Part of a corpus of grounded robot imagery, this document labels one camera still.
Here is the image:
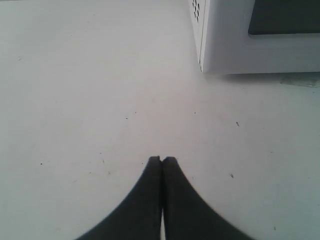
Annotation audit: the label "white microwave oven body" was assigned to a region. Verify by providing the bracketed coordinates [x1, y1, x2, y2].
[188, 0, 206, 65]

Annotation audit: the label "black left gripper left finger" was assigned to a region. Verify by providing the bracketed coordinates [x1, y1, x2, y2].
[78, 156, 162, 240]

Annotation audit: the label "white microwave door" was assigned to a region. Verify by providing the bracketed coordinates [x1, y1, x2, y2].
[200, 0, 320, 75]

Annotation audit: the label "clear tape piece on table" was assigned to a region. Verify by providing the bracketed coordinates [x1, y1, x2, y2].
[280, 75, 320, 88]

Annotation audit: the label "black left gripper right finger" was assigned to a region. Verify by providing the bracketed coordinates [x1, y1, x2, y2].
[162, 157, 250, 240]

